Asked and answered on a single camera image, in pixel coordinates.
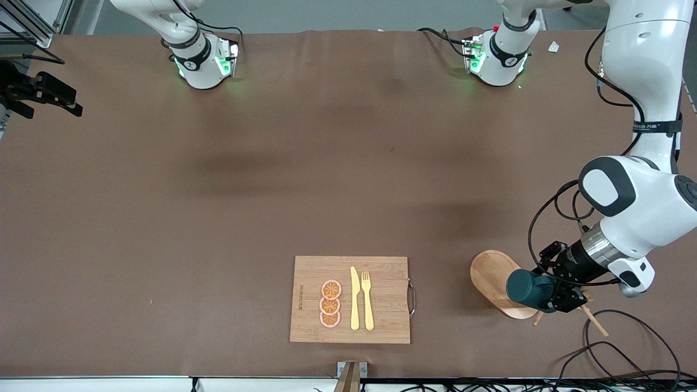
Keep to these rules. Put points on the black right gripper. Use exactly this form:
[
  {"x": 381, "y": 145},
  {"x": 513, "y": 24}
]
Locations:
[{"x": 27, "y": 90}]

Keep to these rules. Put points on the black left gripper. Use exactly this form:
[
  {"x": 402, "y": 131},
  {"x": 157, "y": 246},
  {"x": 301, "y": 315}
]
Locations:
[{"x": 573, "y": 264}]

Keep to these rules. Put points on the dark teal ribbed cup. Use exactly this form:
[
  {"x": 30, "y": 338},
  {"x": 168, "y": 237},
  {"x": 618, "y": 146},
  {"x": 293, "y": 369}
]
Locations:
[{"x": 525, "y": 288}]

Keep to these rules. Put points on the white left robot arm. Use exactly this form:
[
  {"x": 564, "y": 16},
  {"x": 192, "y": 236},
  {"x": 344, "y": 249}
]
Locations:
[{"x": 642, "y": 81}]

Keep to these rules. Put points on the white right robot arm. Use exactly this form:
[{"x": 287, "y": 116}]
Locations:
[{"x": 190, "y": 60}]

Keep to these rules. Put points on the wooden mug tree stand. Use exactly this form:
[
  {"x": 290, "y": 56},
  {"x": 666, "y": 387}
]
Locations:
[{"x": 493, "y": 272}]

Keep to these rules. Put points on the yellow plastic fork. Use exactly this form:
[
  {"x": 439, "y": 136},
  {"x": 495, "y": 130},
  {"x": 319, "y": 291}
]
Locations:
[{"x": 368, "y": 310}]

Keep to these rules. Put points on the yellow plastic knife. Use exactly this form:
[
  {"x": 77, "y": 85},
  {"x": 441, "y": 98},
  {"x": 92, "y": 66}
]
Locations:
[{"x": 354, "y": 305}]

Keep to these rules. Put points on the brown table cover mat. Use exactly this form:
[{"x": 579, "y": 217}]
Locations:
[{"x": 218, "y": 218}]

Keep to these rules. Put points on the orange slice disc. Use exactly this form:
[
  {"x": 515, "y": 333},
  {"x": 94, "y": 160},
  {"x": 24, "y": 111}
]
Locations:
[
  {"x": 329, "y": 306},
  {"x": 330, "y": 319},
  {"x": 331, "y": 289}
]

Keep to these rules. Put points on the white paper scrap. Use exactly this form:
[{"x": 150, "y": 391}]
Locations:
[{"x": 554, "y": 47}]

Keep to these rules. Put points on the brown slanted bar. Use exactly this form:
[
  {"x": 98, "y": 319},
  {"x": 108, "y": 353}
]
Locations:
[{"x": 348, "y": 381}]

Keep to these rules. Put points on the aluminium frame profile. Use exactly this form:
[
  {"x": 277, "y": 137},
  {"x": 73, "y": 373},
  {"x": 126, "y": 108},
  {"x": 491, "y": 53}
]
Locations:
[{"x": 43, "y": 39}]

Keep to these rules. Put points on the grey metal bracket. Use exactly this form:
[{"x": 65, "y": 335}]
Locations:
[{"x": 364, "y": 370}]

